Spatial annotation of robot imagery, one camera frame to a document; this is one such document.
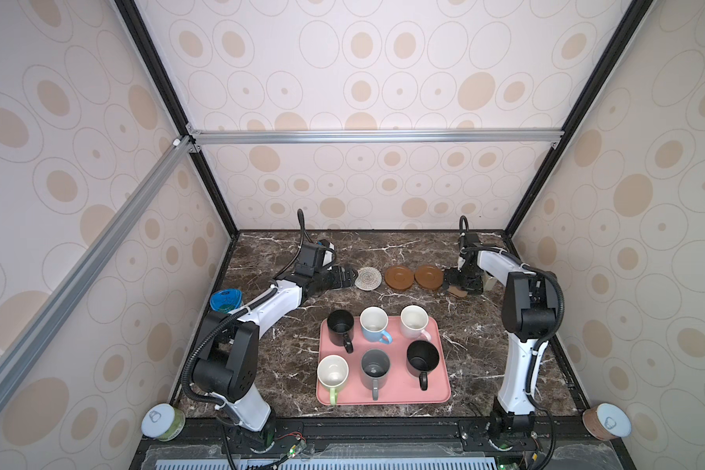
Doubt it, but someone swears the brown paw shaped coaster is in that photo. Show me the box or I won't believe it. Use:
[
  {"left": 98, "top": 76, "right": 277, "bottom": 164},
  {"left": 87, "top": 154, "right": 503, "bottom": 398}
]
[{"left": 448, "top": 286, "right": 468, "bottom": 299}]

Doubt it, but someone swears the multicolour stitched white coaster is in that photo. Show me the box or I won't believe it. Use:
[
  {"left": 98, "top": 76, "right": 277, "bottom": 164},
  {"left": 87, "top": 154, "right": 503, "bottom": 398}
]
[{"left": 354, "top": 266, "right": 383, "bottom": 292}]

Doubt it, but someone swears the round brown wooden coaster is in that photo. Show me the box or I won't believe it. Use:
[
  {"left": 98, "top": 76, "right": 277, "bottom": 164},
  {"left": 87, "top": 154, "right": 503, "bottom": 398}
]
[{"left": 414, "top": 264, "right": 444, "bottom": 291}]

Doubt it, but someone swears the light blue mug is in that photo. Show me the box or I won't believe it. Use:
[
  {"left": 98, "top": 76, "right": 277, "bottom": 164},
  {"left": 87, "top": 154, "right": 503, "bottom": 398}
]
[{"left": 360, "top": 307, "right": 393, "bottom": 345}]

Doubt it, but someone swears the pink white mug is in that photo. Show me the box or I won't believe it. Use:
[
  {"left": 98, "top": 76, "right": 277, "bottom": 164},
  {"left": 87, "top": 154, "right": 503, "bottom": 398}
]
[{"left": 399, "top": 305, "right": 433, "bottom": 342}]

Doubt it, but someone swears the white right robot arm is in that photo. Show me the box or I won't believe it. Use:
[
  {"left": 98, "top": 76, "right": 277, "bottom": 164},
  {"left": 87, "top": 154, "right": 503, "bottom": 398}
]
[{"left": 445, "top": 227, "right": 565, "bottom": 441}]

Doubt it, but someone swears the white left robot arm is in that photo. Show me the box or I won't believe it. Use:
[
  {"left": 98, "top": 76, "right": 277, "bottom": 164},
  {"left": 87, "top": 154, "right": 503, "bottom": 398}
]
[{"left": 179, "top": 236, "right": 358, "bottom": 450}]

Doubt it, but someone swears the blue lidded white cup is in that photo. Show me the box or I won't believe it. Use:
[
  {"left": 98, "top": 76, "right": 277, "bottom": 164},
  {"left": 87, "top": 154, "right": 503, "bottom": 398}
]
[{"left": 210, "top": 289, "right": 243, "bottom": 313}]

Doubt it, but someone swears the black mug back left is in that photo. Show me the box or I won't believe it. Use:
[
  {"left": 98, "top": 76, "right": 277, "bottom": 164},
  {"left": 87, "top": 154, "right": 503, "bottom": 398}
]
[{"left": 327, "top": 309, "right": 354, "bottom": 354}]

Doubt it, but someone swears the black mug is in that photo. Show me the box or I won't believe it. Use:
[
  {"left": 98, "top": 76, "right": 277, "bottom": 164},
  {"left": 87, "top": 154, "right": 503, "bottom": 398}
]
[
  {"left": 407, "top": 340, "right": 440, "bottom": 391},
  {"left": 327, "top": 309, "right": 354, "bottom": 354}
]

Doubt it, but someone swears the green white mug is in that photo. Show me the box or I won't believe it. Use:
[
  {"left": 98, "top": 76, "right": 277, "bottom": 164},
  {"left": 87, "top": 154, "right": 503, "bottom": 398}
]
[{"left": 316, "top": 354, "right": 350, "bottom": 407}]

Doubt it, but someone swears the grey mug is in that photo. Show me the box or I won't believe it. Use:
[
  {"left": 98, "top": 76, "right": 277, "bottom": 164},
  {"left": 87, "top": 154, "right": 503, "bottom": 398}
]
[{"left": 360, "top": 349, "right": 391, "bottom": 401}]

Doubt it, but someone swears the black mug front right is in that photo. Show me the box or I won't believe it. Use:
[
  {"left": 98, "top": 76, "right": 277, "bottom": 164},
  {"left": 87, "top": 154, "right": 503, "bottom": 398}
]
[{"left": 407, "top": 340, "right": 440, "bottom": 391}]

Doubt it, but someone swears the pink tray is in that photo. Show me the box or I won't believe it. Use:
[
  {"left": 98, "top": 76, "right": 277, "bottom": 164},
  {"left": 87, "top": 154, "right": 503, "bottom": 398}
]
[{"left": 319, "top": 316, "right": 452, "bottom": 405}]

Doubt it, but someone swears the aluminium back crossbar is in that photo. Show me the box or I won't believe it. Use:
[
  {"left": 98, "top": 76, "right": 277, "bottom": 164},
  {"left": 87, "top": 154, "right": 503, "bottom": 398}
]
[{"left": 191, "top": 127, "right": 564, "bottom": 147}]

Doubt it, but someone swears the brown can white lid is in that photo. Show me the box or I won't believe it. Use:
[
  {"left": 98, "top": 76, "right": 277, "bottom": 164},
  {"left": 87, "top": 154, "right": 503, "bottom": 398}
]
[{"left": 582, "top": 403, "right": 633, "bottom": 441}]

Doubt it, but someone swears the green jar white lid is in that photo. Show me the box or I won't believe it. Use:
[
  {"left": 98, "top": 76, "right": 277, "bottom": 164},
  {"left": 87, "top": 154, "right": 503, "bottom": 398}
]
[{"left": 140, "top": 403, "right": 186, "bottom": 442}]

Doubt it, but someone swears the aluminium left side bar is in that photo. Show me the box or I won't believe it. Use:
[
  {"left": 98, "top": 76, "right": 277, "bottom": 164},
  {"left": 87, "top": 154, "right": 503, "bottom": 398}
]
[{"left": 0, "top": 135, "right": 193, "bottom": 412}]

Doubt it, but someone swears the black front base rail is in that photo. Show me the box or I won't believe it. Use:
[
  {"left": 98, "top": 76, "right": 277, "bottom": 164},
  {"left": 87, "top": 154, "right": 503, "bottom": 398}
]
[{"left": 129, "top": 416, "right": 635, "bottom": 469}]

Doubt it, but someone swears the black corner frame post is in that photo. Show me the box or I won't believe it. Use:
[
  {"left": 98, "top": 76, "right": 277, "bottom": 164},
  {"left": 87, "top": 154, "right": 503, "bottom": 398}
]
[{"left": 114, "top": 0, "right": 240, "bottom": 239}]

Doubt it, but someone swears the black right corner post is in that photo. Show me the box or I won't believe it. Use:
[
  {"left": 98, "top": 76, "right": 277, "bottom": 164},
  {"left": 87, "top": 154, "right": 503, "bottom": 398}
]
[{"left": 503, "top": 0, "right": 654, "bottom": 243}]

